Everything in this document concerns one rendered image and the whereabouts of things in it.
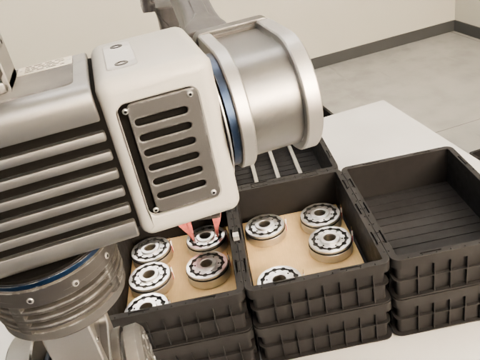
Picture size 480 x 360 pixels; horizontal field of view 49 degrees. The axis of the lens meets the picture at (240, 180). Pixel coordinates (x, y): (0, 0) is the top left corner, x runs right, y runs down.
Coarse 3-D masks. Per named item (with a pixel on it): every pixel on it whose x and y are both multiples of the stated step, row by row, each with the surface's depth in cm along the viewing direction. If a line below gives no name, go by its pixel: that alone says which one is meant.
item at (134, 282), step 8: (144, 264) 130; (152, 264) 130; (160, 264) 129; (136, 272) 128; (160, 272) 126; (168, 272) 126; (136, 280) 125; (160, 280) 124; (136, 288) 123; (144, 288) 123; (152, 288) 122
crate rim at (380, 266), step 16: (304, 176) 139; (240, 192) 139; (352, 192) 129; (240, 224) 126; (368, 224) 117; (240, 240) 120; (240, 256) 115; (384, 256) 107; (320, 272) 106; (336, 272) 105; (352, 272) 105; (368, 272) 106; (384, 272) 106; (256, 288) 106; (272, 288) 105; (288, 288) 106; (304, 288) 106
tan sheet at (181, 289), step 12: (168, 240) 143; (180, 240) 142; (180, 252) 137; (228, 252) 133; (132, 264) 136; (168, 264) 134; (180, 264) 133; (180, 276) 129; (180, 288) 125; (192, 288) 124; (216, 288) 123; (228, 288) 122; (132, 300) 124; (180, 300) 121
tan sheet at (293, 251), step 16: (288, 224) 139; (288, 240) 133; (304, 240) 132; (256, 256) 130; (272, 256) 129; (288, 256) 128; (304, 256) 127; (352, 256) 124; (256, 272) 125; (304, 272) 122
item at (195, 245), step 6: (198, 228) 139; (204, 228) 139; (210, 228) 139; (222, 234) 135; (186, 240) 136; (216, 240) 134; (222, 240) 133; (192, 246) 133; (198, 246) 132; (204, 246) 132; (210, 246) 131
